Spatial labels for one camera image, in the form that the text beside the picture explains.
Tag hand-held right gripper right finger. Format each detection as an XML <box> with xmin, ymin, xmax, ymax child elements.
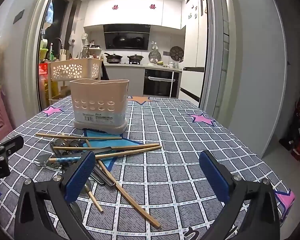
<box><xmin>199</xmin><ymin>150</ymin><xmax>282</xmax><ymax>240</ymax></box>

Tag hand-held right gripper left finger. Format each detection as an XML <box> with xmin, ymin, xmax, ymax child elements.
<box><xmin>14</xmin><ymin>151</ymin><xmax>97</xmax><ymax>240</ymax></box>

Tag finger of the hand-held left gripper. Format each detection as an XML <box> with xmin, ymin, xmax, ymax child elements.
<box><xmin>0</xmin><ymin>135</ymin><xmax>24</xmax><ymax>158</ymax></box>

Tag black-handled knife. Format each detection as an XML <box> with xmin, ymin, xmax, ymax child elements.
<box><xmin>90</xmin><ymin>164</ymin><xmax>115</xmax><ymax>187</ymax></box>

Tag blue patterned chopstick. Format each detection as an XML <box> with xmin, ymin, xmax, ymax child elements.
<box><xmin>48</xmin><ymin>156</ymin><xmax>83</xmax><ymax>162</ymax></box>

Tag beige plastic utensil holder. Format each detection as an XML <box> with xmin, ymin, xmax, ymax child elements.
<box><xmin>69</xmin><ymin>78</ymin><xmax>129</xmax><ymax>132</ymax></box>

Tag pink plastic stool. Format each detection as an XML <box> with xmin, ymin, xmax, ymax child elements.
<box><xmin>0</xmin><ymin>91</ymin><xmax>15</xmax><ymax>142</ymax></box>

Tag red box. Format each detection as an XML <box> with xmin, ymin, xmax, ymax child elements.
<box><xmin>38</xmin><ymin>63</ymin><xmax>52</xmax><ymax>76</ymax></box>

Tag floor clutter pile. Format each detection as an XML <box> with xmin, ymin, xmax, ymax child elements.
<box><xmin>279</xmin><ymin>89</ymin><xmax>300</xmax><ymax>171</ymax></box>

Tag beige flower-cutout basket trolley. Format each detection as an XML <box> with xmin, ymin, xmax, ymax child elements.
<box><xmin>48</xmin><ymin>59</ymin><xmax>102</xmax><ymax>98</ymax></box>

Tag black built-in oven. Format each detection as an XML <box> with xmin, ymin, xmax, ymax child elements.
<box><xmin>143</xmin><ymin>68</ymin><xmax>183</xmax><ymax>99</ymax></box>

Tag kitchen faucet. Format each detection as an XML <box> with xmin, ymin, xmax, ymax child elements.
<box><xmin>54</xmin><ymin>38</ymin><xmax>64</xmax><ymax>56</ymax></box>

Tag black wok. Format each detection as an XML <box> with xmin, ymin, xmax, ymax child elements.
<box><xmin>104</xmin><ymin>52</ymin><xmax>124</xmax><ymax>64</ymax></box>

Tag round metal steamer rack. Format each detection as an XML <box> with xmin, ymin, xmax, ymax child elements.
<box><xmin>170</xmin><ymin>45</ymin><xmax>185</xmax><ymax>62</ymax></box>

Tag black cooking pot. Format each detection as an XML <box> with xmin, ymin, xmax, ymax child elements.
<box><xmin>127</xmin><ymin>54</ymin><xmax>144</xmax><ymax>64</ymax></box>

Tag round metal lid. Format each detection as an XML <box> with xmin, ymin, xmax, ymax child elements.
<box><xmin>148</xmin><ymin>50</ymin><xmax>162</xmax><ymax>66</ymax></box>

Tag black range hood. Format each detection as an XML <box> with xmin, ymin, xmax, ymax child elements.
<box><xmin>103</xmin><ymin>24</ymin><xmax>151</xmax><ymax>51</ymax></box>

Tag white refrigerator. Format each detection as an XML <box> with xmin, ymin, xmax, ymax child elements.
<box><xmin>182</xmin><ymin>0</ymin><xmax>208</xmax><ymax>68</ymax></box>

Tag white upper cabinets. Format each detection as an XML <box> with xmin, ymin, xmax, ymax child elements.
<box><xmin>83</xmin><ymin>0</ymin><xmax>186</xmax><ymax>30</ymax></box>

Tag dark wall switch panel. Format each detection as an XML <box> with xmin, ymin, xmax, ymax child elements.
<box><xmin>15</xmin><ymin>9</ymin><xmax>25</xmax><ymax>25</ymax></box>

